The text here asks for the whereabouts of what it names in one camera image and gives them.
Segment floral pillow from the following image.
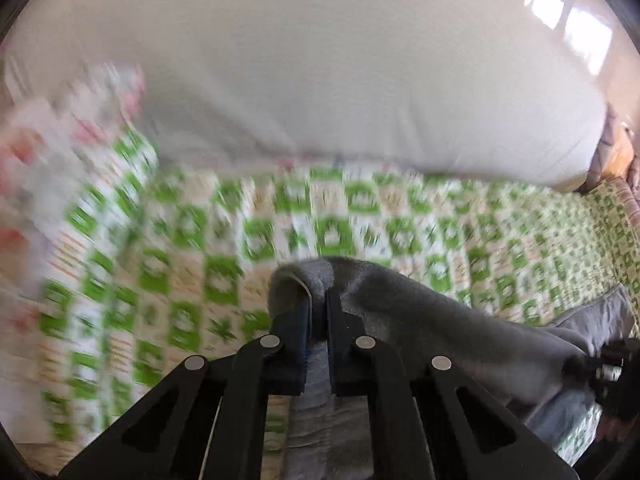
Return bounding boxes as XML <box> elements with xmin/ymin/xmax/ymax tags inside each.
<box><xmin>1</xmin><ymin>63</ymin><xmax>145</xmax><ymax>238</ymax></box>

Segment plaid pillow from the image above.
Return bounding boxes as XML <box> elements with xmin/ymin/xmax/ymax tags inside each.
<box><xmin>578</xmin><ymin>104</ymin><xmax>639</xmax><ymax>196</ymax></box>

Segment white striped duvet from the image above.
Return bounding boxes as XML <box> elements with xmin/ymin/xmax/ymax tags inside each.
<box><xmin>3</xmin><ymin>0</ymin><xmax>606</xmax><ymax>188</ymax></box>

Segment green white patterned bedsheet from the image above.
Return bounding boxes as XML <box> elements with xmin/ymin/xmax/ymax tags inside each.
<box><xmin>39</xmin><ymin>131</ymin><xmax>639</xmax><ymax>468</ymax></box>

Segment grey pants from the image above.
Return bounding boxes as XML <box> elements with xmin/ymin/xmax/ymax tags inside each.
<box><xmin>268</xmin><ymin>257</ymin><xmax>634</xmax><ymax>479</ymax></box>

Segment orange pillow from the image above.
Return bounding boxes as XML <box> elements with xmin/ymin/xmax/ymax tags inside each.
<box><xmin>602</xmin><ymin>124</ymin><xmax>634</xmax><ymax>178</ymax></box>

